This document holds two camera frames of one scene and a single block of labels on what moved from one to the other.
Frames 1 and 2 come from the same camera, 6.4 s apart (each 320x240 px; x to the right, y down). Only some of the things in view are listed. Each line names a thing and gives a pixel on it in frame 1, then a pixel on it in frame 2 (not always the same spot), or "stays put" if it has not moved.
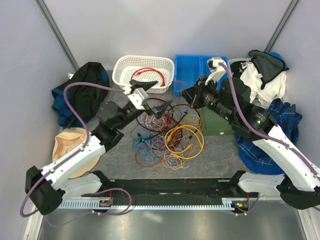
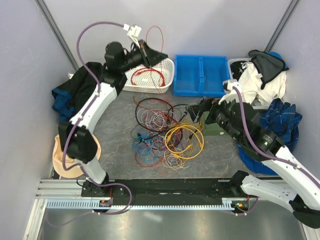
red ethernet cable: [144, 68] stays put
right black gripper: [190, 94] -> [195, 111]
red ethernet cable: [147, 69] stays put
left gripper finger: [158, 110] -> [154, 57]
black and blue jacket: [85, 99] stays put
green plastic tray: [214, 125] stays put
